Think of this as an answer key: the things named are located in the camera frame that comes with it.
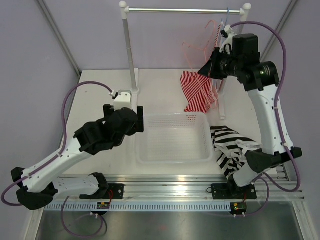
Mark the red white striped tank top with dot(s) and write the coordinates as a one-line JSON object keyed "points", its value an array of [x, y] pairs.
{"points": [[200, 92]]}

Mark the white clothes rack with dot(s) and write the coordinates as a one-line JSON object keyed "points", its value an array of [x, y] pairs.
{"points": [[169, 44]]}

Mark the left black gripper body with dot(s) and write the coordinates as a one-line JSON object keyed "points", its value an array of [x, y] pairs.
{"points": [[133, 129]]}

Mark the left aluminium frame post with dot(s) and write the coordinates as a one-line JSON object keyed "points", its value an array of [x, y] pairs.
{"points": [[48, 16]]}

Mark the aluminium frame post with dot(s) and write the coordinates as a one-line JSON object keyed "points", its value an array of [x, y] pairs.
{"points": [[279, 27], [48, 16]]}

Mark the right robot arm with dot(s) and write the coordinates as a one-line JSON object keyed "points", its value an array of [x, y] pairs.
{"points": [[239, 57]]}

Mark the white slotted cable duct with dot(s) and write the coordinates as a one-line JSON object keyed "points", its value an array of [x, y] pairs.
{"points": [[139, 206]]}

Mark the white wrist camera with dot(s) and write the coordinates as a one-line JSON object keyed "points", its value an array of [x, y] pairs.
{"points": [[228, 34], [121, 99]]}

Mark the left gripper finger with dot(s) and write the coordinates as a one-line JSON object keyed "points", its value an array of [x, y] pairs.
{"points": [[140, 122], [108, 110]]}

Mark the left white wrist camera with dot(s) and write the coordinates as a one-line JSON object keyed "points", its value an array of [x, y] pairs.
{"points": [[121, 99]]}

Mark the right aluminium frame post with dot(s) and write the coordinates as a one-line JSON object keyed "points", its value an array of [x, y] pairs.
{"points": [[279, 27]]}

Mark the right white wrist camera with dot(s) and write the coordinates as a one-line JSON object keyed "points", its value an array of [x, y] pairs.
{"points": [[228, 34]]}

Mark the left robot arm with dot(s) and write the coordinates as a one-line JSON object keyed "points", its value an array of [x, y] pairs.
{"points": [[40, 184]]}

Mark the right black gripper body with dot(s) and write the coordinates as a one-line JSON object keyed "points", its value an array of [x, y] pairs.
{"points": [[223, 65]]}

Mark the black white striped tank top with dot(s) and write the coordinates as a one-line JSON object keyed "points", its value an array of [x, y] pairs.
{"points": [[232, 148]]}

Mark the blue wire hanger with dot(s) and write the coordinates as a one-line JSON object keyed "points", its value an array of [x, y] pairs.
{"points": [[224, 21]]}

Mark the white plastic basket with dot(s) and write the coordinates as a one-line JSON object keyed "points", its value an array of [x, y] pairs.
{"points": [[177, 138]]}

